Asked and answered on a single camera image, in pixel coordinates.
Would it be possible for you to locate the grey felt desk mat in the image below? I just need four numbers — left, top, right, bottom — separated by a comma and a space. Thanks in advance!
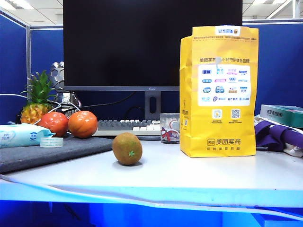
0, 134, 114, 174

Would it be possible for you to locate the small brown kiwifruit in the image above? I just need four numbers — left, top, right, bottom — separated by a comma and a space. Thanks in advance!
112, 132, 143, 166

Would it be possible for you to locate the teal medicine box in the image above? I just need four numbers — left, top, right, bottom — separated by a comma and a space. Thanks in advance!
259, 104, 303, 128

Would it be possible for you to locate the grey white keyboard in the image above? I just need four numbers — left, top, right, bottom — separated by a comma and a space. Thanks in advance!
93, 119, 161, 137

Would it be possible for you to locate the white cable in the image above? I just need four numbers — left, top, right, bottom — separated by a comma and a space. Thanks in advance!
0, 93, 82, 125

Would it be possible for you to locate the blue wet wipes pack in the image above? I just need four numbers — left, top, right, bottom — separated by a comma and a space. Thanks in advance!
0, 122, 56, 149

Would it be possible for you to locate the black cable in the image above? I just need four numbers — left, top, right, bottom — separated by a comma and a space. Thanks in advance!
61, 91, 145, 120

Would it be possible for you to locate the clear tape roll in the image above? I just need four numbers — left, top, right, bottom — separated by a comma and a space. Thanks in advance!
39, 137, 64, 148

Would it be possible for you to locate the red tomato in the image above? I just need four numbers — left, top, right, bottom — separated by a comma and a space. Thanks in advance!
37, 112, 69, 138

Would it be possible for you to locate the black computer monitor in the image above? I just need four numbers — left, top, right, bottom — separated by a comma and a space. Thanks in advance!
62, 0, 243, 92

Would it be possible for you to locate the clear glass with red print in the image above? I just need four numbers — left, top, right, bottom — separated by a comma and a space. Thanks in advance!
160, 113, 181, 144

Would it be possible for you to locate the purple cloth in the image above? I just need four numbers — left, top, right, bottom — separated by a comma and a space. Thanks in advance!
254, 119, 303, 152

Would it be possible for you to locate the yellow printed paper bag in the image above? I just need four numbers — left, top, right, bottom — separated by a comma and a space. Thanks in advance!
179, 25, 259, 158

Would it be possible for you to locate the small pineapple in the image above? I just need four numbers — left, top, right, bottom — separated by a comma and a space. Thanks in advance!
20, 70, 57, 125

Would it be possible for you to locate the orange tomato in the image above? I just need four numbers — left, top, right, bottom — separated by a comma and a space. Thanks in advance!
68, 110, 98, 139

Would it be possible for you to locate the grey monitor stand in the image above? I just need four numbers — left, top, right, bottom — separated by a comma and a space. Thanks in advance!
144, 90, 161, 120

